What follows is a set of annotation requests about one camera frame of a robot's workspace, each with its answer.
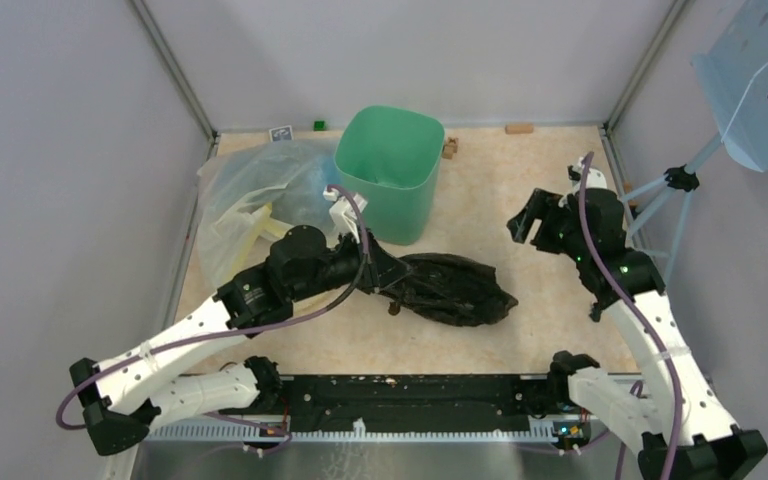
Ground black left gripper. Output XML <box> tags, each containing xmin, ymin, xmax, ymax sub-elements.
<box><xmin>290</xmin><ymin>225</ymin><xmax>414</xmax><ymax>302</ymax></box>

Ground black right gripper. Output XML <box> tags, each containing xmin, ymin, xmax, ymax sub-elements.
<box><xmin>508</xmin><ymin>188</ymin><xmax>589</xmax><ymax>263</ymax></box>

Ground black trash bag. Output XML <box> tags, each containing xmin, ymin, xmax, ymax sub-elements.
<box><xmin>379</xmin><ymin>253</ymin><xmax>519</xmax><ymax>327</ymax></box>

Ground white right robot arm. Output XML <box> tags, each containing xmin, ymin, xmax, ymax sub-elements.
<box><xmin>507</xmin><ymin>187</ymin><xmax>768</xmax><ymax>479</ymax></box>

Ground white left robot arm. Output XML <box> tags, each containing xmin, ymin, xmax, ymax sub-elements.
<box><xmin>69</xmin><ymin>225</ymin><xmax>411</xmax><ymax>456</ymax></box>

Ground green plastic trash bin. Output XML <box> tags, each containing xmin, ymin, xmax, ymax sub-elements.
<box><xmin>334</xmin><ymin>105</ymin><xmax>445</xmax><ymax>245</ymax></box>

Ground clear yellow plastic bag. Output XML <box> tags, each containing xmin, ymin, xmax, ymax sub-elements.
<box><xmin>196</xmin><ymin>138</ymin><xmax>338</xmax><ymax>288</ymax></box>

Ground wooden block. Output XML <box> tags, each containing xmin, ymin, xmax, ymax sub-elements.
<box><xmin>504</xmin><ymin>123</ymin><xmax>535</xmax><ymax>135</ymax></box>

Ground small wooden toy pieces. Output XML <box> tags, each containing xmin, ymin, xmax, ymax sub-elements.
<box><xmin>441</xmin><ymin>137</ymin><xmax>459</xmax><ymax>159</ymax></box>

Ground blue white card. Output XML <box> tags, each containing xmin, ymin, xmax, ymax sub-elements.
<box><xmin>268</xmin><ymin>125</ymin><xmax>294</xmax><ymax>142</ymax></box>

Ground light blue tripod stand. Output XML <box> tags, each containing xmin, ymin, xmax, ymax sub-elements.
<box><xmin>620</xmin><ymin>133</ymin><xmax>722</xmax><ymax>284</ymax></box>

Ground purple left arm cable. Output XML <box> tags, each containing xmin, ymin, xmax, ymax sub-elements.
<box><xmin>55</xmin><ymin>184</ymin><xmax>372</xmax><ymax>432</ymax></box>

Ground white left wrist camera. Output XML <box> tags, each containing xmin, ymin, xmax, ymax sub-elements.
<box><xmin>323</xmin><ymin>185</ymin><xmax>360</xmax><ymax>242</ymax></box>

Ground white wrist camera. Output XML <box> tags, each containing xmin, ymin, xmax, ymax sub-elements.
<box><xmin>323</xmin><ymin>185</ymin><xmax>360</xmax><ymax>242</ymax></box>
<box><xmin>567</xmin><ymin>156</ymin><xmax>610</xmax><ymax>194</ymax></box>

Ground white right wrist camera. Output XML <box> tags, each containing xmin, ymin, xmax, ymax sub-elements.
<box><xmin>567</xmin><ymin>156</ymin><xmax>610</xmax><ymax>194</ymax></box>

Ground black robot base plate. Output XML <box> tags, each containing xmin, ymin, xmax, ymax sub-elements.
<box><xmin>251</xmin><ymin>374</ymin><xmax>597</xmax><ymax>435</ymax></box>

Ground white toothed cable rail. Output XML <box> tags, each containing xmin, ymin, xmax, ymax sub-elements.
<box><xmin>147</xmin><ymin>418</ymin><xmax>557</xmax><ymax>444</ymax></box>

